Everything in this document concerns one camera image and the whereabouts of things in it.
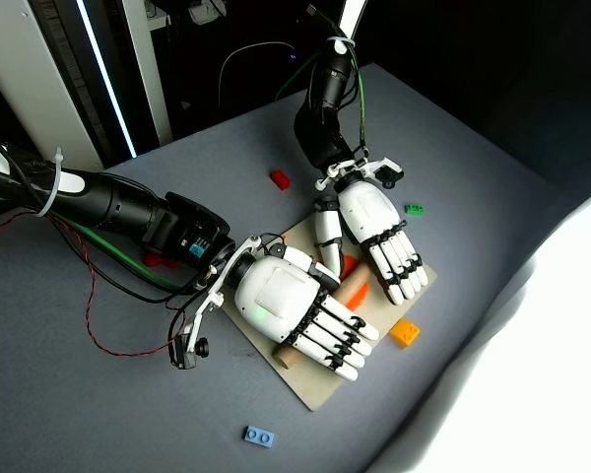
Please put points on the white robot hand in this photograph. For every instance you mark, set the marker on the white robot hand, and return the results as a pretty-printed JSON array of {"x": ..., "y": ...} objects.
[
  {"x": 369, "y": 212},
  {"x": 276, "y": 295}
]

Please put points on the wooden rolling pin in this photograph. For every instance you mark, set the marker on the wooden rolling pin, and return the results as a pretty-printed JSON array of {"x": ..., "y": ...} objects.
[{"x": 352, "y": 286}]

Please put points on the green toy block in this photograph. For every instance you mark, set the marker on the green toy block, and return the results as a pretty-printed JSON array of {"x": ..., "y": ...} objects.
[{"x": 414, "y": 209}]

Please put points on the red toy block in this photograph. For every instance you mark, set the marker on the red toy block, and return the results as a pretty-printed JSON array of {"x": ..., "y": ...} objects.
[
  {"x": 280, "y": 180},
  {"x": 152, "y": 259}
]

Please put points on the light wooden board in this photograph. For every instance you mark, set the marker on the light wooden board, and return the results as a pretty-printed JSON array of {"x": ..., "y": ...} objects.
[{"x": 320, "y": 389}]

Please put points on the yellow toy block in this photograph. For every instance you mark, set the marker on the yellow toy block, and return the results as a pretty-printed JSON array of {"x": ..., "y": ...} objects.
[{"x": 405, "y": 334}]

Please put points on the blue toy block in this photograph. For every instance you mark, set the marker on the blue toy block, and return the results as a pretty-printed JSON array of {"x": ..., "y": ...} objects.
[{"x": 258, "y": 437}]

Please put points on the white zip tie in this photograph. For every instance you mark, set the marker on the white zip tie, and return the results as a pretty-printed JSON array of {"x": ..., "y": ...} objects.
[
  {"x": 54, "y": 182},
  {"x": 342, "y": 44}
]

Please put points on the grey table cloth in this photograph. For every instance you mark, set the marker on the grey table cloth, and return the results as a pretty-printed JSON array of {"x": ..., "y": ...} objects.
[{"x": 128, "y": 419}]

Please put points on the white cabinet with light strip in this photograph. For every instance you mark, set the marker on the white cabinet with light strip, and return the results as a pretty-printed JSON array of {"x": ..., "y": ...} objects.
[{"x": 29, "y": 74}]

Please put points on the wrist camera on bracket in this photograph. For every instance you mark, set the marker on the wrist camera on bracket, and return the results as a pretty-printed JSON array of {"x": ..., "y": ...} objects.
[
  {"x": 389, "y": 175},
  {"x": 184, "y": 352}
]

